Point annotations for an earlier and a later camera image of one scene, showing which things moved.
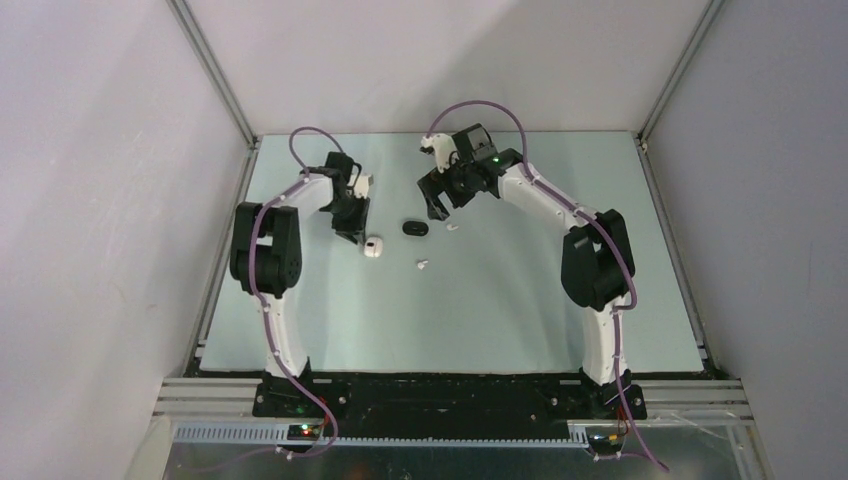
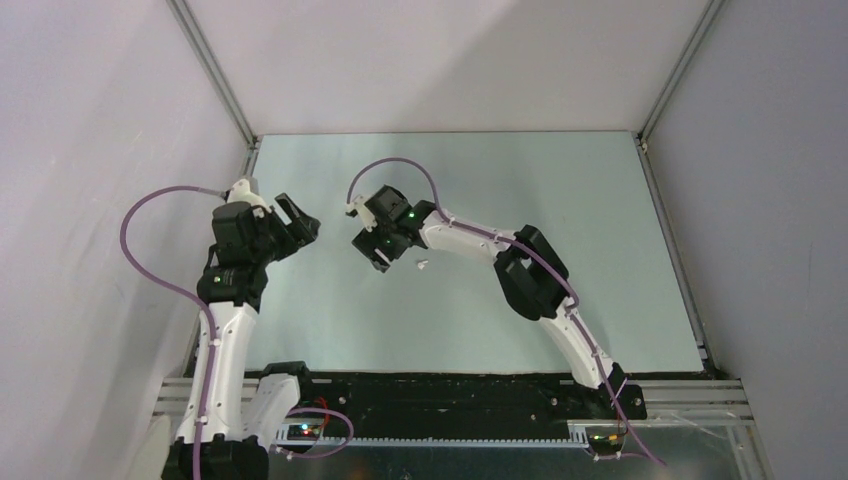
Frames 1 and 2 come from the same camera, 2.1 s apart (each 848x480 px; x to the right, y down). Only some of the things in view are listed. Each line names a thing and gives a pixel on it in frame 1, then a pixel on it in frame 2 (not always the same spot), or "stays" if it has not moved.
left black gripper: x=356 y=229 to x=303 y=232
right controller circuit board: x=602 y=444 stays
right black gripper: x=435 y=182 to x=368 y=242
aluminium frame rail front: x=690 y=398 stays
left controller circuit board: x=303 y=432 stays
